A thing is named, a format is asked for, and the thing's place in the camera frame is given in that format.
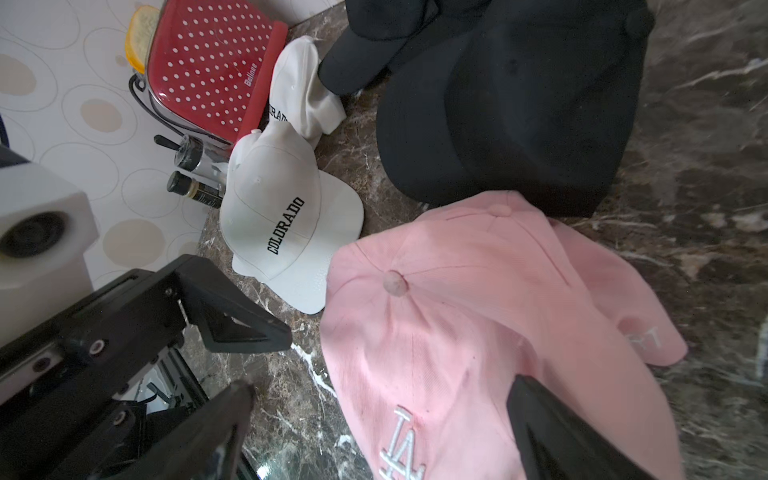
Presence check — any metal rack container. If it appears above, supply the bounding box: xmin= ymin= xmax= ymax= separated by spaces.
xmin=128 ymin=72 xmax=232 ymax=188

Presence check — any pink cap front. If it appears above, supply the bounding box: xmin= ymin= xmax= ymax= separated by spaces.
xmin=550 ymin=220 xmax=688 ymax=367

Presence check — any clear bottle black cap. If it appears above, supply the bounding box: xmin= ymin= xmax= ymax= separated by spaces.
xmin=153 ymin=135 xmax=229 ymax=184

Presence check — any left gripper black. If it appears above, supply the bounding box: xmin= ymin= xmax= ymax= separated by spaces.
xmin=1 ymin=254 xmax=292 ymax=479

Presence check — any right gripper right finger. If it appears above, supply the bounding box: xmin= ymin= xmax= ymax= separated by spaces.
xmin=507 ymin=375 xmax=653 ymax=480

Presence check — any white cap back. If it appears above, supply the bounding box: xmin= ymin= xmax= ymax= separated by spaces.
xmin=269 ymin=36 xmax=347 ymax=148

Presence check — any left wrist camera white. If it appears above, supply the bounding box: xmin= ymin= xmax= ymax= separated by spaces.
xmin=1 ymin=146 xmax=99 ymax=346

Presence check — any pink LA cap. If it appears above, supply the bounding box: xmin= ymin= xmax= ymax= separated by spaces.
xmin=320 ymin=191 xmax=684 ymax=479

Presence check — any black cap back left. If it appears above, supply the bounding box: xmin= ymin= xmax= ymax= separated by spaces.
xmin=318 ymin=0 xmax=489 ymax=95

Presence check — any black cap plain front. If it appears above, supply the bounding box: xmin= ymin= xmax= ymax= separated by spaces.
xmin=376 ymin=1 xmax=655 ymax=217

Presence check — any small dark bottle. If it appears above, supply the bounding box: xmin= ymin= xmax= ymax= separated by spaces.
xmin=166 ymin=171 xmax=223 ymax=209

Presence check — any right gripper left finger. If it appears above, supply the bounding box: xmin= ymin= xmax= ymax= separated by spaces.
xmin=116 ymin=380 xmax=255 ymax=479

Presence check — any white Colorado cap front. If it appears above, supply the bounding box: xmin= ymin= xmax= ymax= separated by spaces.
xmin=219 ymin=122 xmax=364 ymax=314

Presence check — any yellow sponge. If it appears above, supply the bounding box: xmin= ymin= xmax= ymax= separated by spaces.
xmin=124 ymin=5 xmax=161 ymax=74

